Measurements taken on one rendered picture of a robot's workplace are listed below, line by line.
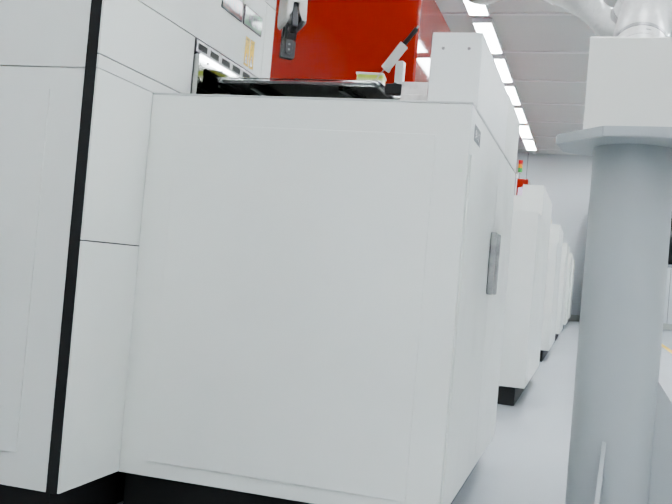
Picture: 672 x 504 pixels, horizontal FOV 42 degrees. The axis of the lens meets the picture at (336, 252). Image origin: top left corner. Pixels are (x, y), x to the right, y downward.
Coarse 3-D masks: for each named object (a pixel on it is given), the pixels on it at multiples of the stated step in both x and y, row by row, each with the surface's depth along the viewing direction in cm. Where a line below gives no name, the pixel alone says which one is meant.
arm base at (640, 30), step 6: (624, 30) 188; (630, 30) 187; (636, 30) 186; (642, 30) 185; (648, 30) 185; (654, 30) 185; (618, 36) 189; (624, 36) 186; (630, 36) 185; (636, 36) 184; (642, 36) 183; (648, 36) 183; (654, 36) 183; (660, 36) 185
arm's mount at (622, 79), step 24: (600, 48) 171; (624, 48) 169; (648, 48) 168; (600, 72) 170; (624, 72) 169; (648, 72) 168; (600, 96) 170; (624, 96) 169; (648, 96) 168; (600, 120) 170; (624, 120) 169; (648, 120) 168
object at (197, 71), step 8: (200, 56) 187; (200, 64) 187; (208, 64) 191; (216, 64) 195; (192, 72) 187; (200, 72) 188; (208, 72) 194; (216, 72) 195; (224, 72) 199; (192, 80) 187; (200, 80) 188; (192, 88) 187; (200, 88) 188
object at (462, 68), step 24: (432, 48) 162; (456, 48) 161; (480, 48) 159; (432, 72) 162; (456, 72) 160; (480, 72) 160; (432, 96) 161; (456, 96) 160; (480, 96) 162; (504, 96) 202; (504, 120) 206; (504, 144) 210
